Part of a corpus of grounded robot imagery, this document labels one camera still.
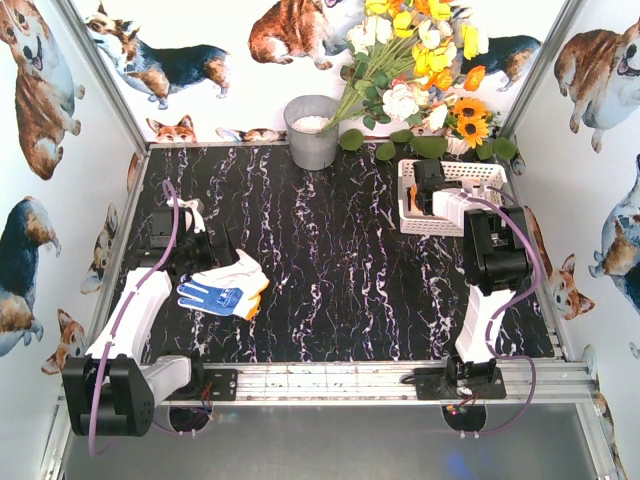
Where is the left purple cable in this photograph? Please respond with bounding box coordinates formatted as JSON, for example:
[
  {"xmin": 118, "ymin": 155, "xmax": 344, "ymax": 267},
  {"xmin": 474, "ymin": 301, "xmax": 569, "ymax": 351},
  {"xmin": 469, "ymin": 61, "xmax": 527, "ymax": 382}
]
[{"xmin": 87, "ymin": 179, "xmax": 209, "ymax": 459}]

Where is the white perforated storage basket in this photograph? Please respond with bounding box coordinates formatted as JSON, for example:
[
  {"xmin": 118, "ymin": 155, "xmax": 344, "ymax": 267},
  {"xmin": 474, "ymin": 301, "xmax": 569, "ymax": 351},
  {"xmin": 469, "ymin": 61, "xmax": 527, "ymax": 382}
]
[{"xmin": 397, "ymin": 159, "xmax": 507, "ymax": 237}]

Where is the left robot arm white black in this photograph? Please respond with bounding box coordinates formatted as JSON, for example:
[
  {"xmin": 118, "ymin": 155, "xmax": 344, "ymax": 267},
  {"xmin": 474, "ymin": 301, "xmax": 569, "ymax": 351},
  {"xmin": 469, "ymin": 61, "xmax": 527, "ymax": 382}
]
[{"xmin": 62, "ymin": 202, "xmax": 237, "ymax": 440}]

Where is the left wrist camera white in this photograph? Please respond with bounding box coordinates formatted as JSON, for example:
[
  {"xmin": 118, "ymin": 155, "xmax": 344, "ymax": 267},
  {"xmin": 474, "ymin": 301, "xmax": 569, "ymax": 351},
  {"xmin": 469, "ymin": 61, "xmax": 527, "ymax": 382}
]
[{"xmin": 177, "ymin": 198, "xmax": 206, "ymax": 233}]

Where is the blue dotted glove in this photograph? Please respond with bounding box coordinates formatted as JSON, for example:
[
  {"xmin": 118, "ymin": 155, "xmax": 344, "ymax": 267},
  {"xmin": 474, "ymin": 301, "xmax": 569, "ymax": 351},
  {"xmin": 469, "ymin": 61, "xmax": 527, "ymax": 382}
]
[{"xmin": 177, "ymin": 282, "xmax": 261, "ymax": 321}]

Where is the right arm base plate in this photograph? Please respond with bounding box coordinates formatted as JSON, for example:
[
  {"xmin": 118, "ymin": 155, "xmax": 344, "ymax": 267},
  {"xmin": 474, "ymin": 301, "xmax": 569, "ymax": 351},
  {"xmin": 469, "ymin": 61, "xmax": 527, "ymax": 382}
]
[{"xmin": 413, "ymin": 368, "xmax": 507, "ymax": 400}]

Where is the yellow coated glove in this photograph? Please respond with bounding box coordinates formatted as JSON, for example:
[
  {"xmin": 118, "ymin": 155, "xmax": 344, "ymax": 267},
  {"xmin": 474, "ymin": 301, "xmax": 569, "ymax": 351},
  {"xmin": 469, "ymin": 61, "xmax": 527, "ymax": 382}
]
[{"xmin": 408, "ymin": 185, "xmax": 418, "ymax": 211}]

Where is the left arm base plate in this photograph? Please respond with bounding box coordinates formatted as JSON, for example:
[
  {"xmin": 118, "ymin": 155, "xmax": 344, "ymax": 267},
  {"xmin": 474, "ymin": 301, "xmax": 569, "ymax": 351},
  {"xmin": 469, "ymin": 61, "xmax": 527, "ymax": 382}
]
[{"xmin": 168, "ymin": 368, "xmax": 238, "ymax": 402}]

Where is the grey metal bucket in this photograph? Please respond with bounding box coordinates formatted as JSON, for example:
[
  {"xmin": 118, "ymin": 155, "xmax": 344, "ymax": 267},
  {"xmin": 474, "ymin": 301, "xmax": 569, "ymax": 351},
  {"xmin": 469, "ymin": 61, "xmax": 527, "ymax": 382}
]
[{"xmin": 283, "ymin": 95, "xmax": 339, "ymax": 171}]

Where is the artificial flower bouquet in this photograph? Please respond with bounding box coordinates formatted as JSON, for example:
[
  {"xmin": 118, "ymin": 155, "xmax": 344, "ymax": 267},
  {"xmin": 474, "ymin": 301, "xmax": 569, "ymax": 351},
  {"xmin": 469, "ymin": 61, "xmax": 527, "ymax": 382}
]
[{"xmin": 321, "ymin": 1, "xmax": 539, "ymax": 160}]

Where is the white glove orange cuff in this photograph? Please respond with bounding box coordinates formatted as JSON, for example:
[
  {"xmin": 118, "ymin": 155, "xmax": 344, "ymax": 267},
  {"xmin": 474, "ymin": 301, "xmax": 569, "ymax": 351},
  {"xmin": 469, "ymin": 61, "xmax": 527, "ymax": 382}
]
[{"xmin": 190, "ymin": 249, "xmax": 270, "ymax": 298}]

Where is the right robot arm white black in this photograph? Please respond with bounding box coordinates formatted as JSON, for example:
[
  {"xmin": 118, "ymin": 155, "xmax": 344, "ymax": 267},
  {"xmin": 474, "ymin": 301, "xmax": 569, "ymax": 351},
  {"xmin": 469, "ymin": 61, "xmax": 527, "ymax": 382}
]
[{"xmin": 398, "ymin": 159, "xmax": 541, "ymax": 377}]

